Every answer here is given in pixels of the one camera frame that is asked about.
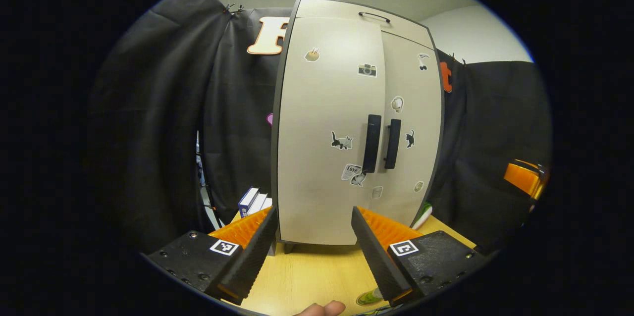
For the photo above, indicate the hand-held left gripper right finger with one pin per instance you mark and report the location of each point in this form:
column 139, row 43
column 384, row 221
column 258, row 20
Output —
column 376, row 266

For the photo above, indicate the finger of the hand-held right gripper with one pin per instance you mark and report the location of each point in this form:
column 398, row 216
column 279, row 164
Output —
column 522, row 177
column 537, row 166

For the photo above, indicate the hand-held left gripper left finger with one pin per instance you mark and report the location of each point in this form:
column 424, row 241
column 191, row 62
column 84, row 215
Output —
column 255, row 256

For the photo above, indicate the white cabinet door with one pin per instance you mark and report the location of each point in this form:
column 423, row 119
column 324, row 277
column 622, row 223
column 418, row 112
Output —
column 411, row 83
column 322, row 108

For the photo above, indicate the white and grey cabinet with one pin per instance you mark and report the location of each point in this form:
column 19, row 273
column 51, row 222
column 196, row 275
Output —
column 274, row 147

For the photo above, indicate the watermelon slice toy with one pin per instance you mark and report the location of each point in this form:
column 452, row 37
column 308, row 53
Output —
column 423, row 217

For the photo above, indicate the black backdrop cloth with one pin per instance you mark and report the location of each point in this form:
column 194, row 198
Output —
column 148, row 132

